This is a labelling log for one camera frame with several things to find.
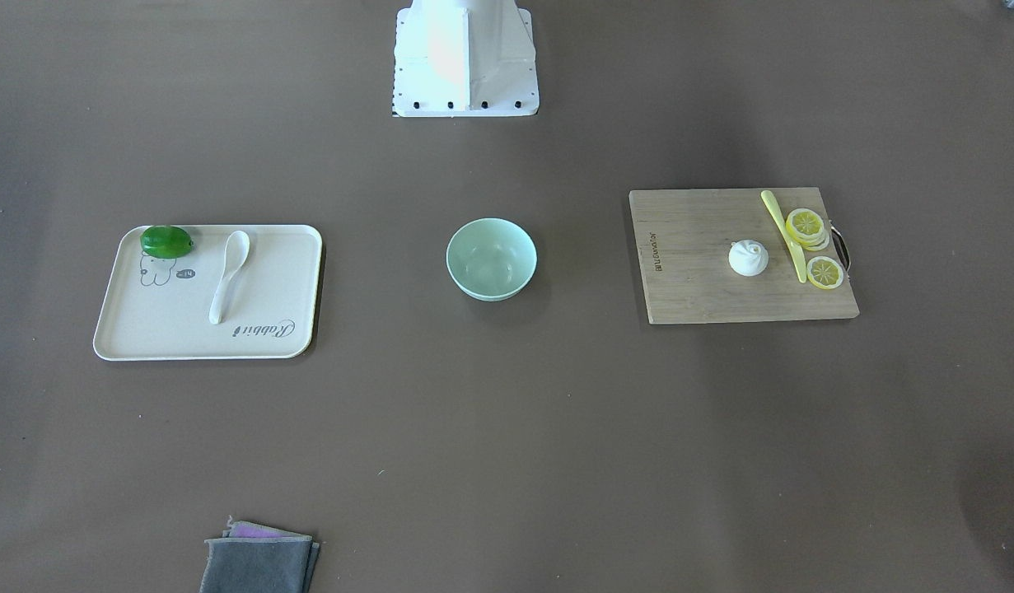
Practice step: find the white ceramic spoon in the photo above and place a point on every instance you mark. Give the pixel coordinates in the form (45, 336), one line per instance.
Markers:
(235, 255)

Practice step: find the mint green bowl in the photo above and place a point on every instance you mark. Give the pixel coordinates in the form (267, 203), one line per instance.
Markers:
(491, 259)

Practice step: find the white steamed bun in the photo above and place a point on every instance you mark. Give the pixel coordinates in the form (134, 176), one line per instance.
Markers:
(748, 257)

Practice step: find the wooden cutting board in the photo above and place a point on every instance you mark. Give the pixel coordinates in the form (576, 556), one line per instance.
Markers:
(683, 238)

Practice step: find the yellow plastic knife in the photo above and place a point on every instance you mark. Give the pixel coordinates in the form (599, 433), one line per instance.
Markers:
(794, 248)

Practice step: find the upper lemon slice stack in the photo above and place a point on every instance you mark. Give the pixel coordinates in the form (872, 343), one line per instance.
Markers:
(808, 229)

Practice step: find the lower lemon slice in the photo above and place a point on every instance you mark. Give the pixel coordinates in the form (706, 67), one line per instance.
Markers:
(825, 273)

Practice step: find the grey folded cloth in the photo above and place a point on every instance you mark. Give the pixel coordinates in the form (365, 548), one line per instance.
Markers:
(260, 564)

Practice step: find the green lime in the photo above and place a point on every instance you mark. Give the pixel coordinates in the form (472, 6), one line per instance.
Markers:
(166, 242)

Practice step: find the beige rabbit serving tray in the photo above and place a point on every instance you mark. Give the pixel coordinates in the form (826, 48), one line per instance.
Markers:
(158, 309)

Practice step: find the purple cloth under grey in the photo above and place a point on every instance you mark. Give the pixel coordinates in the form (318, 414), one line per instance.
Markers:
(250, 530)

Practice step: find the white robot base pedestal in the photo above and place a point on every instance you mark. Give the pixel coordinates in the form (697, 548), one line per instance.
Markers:
(458, 59)

